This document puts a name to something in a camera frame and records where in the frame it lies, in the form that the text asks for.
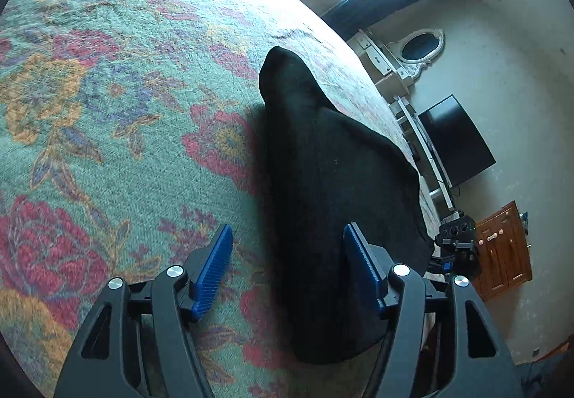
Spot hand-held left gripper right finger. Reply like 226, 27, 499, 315
343, 222, 523, 398

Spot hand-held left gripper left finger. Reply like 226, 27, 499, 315
54, 224, 234, 398

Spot black pants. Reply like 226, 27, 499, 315
259, 46, 433, 365

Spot brown wooden cabinet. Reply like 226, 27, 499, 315
471, 201, 533, 301

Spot black television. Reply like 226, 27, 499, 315
417, 95, 497, 189

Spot white television stand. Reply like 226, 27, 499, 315
394, 95, 455, 214

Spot white dressing table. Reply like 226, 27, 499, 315
354, 30, 415, 99

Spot white oval mirror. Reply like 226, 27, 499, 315
388, 28, 446, 78

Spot floral bed blanket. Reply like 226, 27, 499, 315
0, 0, 438, 398

